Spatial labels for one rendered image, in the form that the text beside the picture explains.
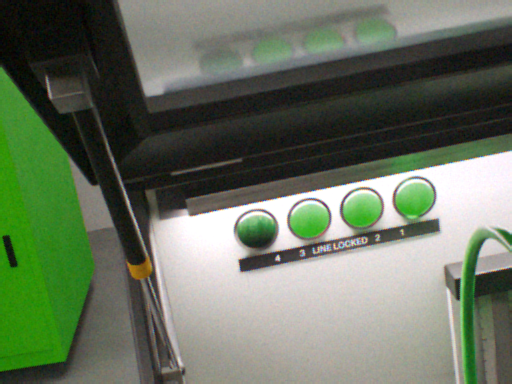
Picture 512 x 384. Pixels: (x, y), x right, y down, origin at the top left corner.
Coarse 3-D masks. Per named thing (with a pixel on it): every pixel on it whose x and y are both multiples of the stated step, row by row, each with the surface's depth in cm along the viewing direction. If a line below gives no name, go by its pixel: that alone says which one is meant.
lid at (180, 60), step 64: (0, 0) 61; (64, 0) 63; (128, 0) 60; (192, 0) 62; (256, 0) 65; (320, 0) 67; (384, 0) 70; (448, 0) 73; (0, 64) 62; (64, 64) 64; (128, 64) 67; (192, 64) 76; (256, 64) 79; (320, 64) 83; (384, 64) 88; (448, 64) 89; (64, 128) 89; (128, 128) 93; (192, 128) 89; (256, 128) 95; (320, 128) 101
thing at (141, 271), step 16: (80, 112) 69; (96, 112) 70; (80, 128) 71; (96, 128) 71; (96, 144) 72; (96, 160) 73; (112, 160) 74; (96, 176) 75; (112, 176) 75; (112, 192) 76; (112, 208) 77; (128, 208) 78; (128, 224) 79; (128, 240) 80; (128, 256) 81; (144, 256) 82; (144, 272) 83; (144, 288) 85; (160, 320) 89; (176, 368) 95
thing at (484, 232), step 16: (496, 224) 88; (480, 240) 92; (496, 240) 86; (464, 256) 98; (464, 272) 99; (464, 288) 101; (464, 304) 102; (464, 320) 104; (464, 336) 105; (464, 352) 106; (464, 368) 107
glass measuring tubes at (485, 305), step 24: (456, 264) 111; (480, 264) 110; (504, 264) 109; (456, 288) 109; (480, 288) 109; (504, 288) 109; (456, 312) 113; (480, 312) 113; (504, 312) 111; (456, 336) 114; (480, 336) 112; (504, 336) 112; (456, 360) 115; (480, 360) 113; (504, 360) 114
